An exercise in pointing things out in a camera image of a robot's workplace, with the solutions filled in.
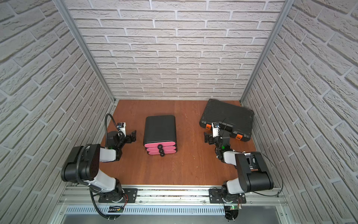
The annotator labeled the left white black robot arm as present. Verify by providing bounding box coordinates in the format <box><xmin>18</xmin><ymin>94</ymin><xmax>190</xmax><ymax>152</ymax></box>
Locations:
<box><xmin>61</xmin><ymin>131</ymin><xmax>138</xmax><ymax>203</ymax></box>

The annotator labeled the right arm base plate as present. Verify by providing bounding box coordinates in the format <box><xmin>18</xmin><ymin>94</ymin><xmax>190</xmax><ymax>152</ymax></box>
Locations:
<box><xmin>208</xmin><ymin>188</ymin><xmax>247</xmax><ymax>204</ymax></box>

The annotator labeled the black plastic tool case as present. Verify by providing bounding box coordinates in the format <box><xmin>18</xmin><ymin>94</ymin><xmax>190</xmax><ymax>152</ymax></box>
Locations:
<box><xmin>199</xmin><ymin>99</ymin><xmax>254</xmax><ymax>142</ymax></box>

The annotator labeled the left aluminium corner post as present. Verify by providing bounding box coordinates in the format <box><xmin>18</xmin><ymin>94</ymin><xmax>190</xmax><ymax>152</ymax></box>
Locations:
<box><xmin>54</xmin><ymin>0</ymin><xmax>116</xmax><ymax>104</ymax></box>

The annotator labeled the right aluminium corner post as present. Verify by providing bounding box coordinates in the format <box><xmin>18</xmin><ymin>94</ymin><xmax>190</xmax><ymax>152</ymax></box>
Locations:
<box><xmin>240</xmin><ymin>0</ymin><xmax>295</xmax><ymax>103</ymax></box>

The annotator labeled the left black corrugated cable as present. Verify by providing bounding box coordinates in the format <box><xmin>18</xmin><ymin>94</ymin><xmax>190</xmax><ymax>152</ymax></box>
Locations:
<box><xmin>104</xmin><ymin>113</ymin><xmax>119</xmax><ymax>148</ymax></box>

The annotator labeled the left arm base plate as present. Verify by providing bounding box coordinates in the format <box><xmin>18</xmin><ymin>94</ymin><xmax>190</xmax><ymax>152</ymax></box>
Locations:
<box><xmin>98</xmin><ymin>188</ymin><xmax>138</xmax><ymax>203</ymax></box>

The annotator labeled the right thin black cable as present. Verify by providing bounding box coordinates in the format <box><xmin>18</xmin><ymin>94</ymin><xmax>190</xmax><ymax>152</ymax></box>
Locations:
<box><xmin>253</xmin><ymin>152</ymin><xmax>284</xmax><ymax>197</ymax></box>

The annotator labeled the pink bottom drawer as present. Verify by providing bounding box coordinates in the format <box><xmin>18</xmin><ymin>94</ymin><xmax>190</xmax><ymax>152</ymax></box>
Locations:
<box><xmin>147</xmin><ymin>149</ymin><xmax>177</xmax><ymax>157</ymax></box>

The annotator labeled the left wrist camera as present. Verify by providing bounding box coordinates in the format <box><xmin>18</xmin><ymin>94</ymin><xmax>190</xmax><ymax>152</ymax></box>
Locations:
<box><xmin>117</xmin><ymin>122</ymin><xmax>126</xmax><ymax>137</ymax></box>

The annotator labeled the aluminium corner post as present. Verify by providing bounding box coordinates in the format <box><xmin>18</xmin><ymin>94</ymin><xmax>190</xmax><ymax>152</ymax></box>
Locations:
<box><xmin>54</xmin><ymin>0</ymin><xmax>116</xmax><ymax>104</ymax></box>
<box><xmin>240</xmin><ymin>0</ymin><xmax>295</xmax><ymax>103</ymax></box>

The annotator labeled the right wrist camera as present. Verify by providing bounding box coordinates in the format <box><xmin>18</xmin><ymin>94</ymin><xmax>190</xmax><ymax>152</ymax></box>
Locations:
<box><xmin>212</xmin><ymin>122</ymin><xmax>220</xmax><ymax>138</ymax></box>

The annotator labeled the black drawer cabinet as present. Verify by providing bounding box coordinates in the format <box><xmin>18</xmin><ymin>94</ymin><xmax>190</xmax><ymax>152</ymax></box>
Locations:
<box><xmin>143</xmin><ymin>115</ymin><xmax>177</xmax><ymax>148</ymax></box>

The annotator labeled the pink middle drawer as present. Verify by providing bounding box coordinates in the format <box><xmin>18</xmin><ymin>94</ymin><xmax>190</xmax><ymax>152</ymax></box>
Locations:
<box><xmin>146</xmin><ymin>146</ymin><xmax>177</xmax><ymax>152</ymax></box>

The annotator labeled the pink drawer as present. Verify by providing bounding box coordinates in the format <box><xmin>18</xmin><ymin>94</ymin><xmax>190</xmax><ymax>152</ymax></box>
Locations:
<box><xmin>144</xmin><ymin>141</ymin><xmax>176</xmax><ymax>148</ymax></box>
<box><xmin>146</xmin><ymin>146</ymin><xmax>177</xmax><ymax>152</ymax></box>
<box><xmin>147</xmin><ymin>149</ymin><xmax>177</xmax><ymax>157</ymax></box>

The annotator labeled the pink top drawer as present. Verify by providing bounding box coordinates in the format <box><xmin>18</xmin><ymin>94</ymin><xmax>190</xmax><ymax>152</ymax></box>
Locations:
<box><xmin>144</xmin><ymin>141</ymin><xmax>176</xmax><ymax>148</ymax></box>

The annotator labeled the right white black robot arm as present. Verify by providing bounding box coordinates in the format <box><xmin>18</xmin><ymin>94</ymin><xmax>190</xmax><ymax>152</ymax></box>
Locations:
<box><xmin>204</xmin><ymin>133</ymin><xmax>274</xmax><ymax>204</ymax></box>

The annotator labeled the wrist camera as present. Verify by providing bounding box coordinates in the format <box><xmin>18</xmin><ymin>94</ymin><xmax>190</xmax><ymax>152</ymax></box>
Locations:
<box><xmin>117</xmin><ymin>122</ymin><xmax>126</xmax><ymax>137</ymax></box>
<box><xmin>212</xmin><ymin>122</ymin><xmax>220</xmax><ymax>138</ymax></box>

